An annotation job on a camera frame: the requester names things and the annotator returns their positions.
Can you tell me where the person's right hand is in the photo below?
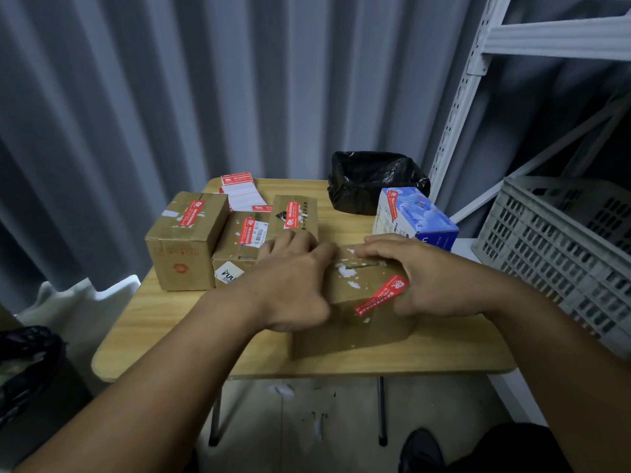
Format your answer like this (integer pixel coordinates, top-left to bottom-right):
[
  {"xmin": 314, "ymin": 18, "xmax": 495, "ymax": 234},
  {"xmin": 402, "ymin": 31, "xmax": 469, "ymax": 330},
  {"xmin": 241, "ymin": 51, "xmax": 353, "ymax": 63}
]
[{"xmin": 355, "ymin": 234, "xmax": 495, "ymax": 319}]

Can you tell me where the person's left hand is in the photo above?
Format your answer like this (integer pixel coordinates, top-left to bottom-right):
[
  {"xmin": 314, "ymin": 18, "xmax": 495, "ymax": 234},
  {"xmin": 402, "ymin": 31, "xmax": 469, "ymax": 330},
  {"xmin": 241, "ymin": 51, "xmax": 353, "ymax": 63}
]
[{"xmin": 236, "ymin": 230, "xmax": 341, "ymax": 333}]

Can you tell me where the cardboard box with torn tape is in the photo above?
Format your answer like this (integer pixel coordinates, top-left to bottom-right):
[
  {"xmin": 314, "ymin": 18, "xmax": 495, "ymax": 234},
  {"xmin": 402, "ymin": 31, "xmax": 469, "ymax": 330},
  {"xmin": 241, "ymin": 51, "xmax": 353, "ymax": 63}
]
[{"xmin": 291, "ymin": 243, "xmax": 418, "ymax": 360}]

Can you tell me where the person's left forearm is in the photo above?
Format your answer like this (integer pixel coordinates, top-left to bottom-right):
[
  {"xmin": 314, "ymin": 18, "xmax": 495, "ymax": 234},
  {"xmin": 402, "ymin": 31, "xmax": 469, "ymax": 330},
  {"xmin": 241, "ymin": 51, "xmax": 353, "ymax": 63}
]
[{"xmin": 14, "ymin": 283, "xmax": 271, "ymax": 473}]

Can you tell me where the person's right forearm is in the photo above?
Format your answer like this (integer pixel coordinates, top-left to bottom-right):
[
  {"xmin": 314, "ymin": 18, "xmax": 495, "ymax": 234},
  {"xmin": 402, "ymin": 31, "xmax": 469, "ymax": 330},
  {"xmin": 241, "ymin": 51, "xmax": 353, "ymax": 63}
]
[{"xmin": 483, "ymin": 276, "xmax": 631, "ymax": 473}]

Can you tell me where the cardboard box with black print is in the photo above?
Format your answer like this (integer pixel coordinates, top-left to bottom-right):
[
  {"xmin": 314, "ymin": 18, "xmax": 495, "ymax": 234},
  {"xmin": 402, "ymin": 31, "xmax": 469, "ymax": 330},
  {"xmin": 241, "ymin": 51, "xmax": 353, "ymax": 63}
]
[{"xmin": 269, "ymin": 194, "xmax": 319, "ymax": 242}]

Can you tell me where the cardboard box with white label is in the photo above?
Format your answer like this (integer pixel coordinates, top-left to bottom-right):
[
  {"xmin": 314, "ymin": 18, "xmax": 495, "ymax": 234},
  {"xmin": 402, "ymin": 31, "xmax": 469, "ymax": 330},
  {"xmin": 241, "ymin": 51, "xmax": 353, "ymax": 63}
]
[{"xmin": 212, "ymin": 212, "xmax": 272, "ymax": 287}]

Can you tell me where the sheet of red white stickers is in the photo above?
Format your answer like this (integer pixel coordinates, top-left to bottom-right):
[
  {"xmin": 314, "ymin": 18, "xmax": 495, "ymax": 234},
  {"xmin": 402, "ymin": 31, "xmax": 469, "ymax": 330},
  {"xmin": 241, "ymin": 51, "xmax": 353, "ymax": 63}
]
[{"xmin": 219, "ymin": 172, "xmax": 273, "ymax": 213}]

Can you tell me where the large cardboard box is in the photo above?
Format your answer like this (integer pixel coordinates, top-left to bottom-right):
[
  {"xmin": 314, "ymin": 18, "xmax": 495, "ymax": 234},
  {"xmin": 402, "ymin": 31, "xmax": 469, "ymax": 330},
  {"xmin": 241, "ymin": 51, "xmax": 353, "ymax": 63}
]
[{"xmin": 145, "ymin": 191, "xmax": 230, "ymax": 292}]

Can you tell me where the blue and white carton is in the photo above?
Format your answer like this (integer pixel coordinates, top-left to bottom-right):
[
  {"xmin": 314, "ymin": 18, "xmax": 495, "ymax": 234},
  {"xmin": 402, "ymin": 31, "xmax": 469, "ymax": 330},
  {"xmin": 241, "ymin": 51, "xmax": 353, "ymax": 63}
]
[{"xmin": 373, "ymin": 187, "xmax": 459, "ymax": 252}]

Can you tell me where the black plastic bag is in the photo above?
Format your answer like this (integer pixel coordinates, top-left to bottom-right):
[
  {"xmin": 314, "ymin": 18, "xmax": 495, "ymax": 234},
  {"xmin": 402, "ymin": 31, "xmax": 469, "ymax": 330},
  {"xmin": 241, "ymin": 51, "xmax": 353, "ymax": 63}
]
[{"xmin": 327, "ymin": 151, "xmax": 431, "ymax": 216}]

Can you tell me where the black table leg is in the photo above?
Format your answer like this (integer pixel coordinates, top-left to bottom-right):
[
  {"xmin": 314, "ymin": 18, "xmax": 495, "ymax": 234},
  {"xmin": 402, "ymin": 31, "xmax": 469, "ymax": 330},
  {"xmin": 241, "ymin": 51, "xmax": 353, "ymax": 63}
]
[
  {"xmin": 377, "ymin": 376, "xmax": 388, "ymax": 447},
  {"xmin": 208, "ymin": 381, "xmax": 223, "ymax": 448}
]

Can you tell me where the person's black shoe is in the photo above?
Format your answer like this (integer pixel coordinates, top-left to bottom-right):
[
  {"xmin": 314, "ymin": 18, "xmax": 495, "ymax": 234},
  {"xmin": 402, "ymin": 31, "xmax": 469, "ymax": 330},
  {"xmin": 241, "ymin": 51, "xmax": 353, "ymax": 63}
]
[{"xmin": 398, "ymin": 428, "xmax": 445, "ymax": 473}]

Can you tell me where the grey plastic crate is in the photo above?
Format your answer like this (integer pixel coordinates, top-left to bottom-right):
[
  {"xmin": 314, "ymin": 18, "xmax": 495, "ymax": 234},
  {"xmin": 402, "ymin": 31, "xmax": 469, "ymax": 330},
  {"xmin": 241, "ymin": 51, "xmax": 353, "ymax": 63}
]
[{"xmin": 471, "ymin": 175, "xmax": 631, "ymax": 361}]

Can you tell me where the person's black trouser leg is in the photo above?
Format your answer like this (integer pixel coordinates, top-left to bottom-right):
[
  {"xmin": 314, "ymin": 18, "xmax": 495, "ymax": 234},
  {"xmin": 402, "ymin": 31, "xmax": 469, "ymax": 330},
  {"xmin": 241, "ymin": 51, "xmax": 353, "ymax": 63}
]
[{"xmin": 443, "ymin": 422, "xmax": 575, "ymax": 473}]

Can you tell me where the white plastic sheet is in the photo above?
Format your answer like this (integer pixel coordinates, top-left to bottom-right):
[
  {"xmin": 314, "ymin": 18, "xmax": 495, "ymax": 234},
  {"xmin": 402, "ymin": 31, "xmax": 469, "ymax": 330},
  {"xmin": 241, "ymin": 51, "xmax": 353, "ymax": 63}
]
[{"xmin": 16, "ymin": 275, "xmax": 142, "ymax": 394}]

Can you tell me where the black trash bin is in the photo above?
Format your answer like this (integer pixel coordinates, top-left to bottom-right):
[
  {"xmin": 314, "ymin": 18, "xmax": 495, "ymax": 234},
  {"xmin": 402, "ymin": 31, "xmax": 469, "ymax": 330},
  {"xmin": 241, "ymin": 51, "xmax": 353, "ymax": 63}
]
[{"xmin": 0, "ymin": 325, "xmax": 95, "ymax": 471}]

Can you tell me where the white metal shelf rack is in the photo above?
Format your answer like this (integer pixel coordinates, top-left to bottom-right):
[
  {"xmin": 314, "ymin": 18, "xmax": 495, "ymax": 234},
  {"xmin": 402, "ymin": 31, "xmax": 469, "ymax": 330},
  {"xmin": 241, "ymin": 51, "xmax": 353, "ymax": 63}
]
[{"xmin": 428, "ymin": 0, "xmax": 631, "ymax": 226}]

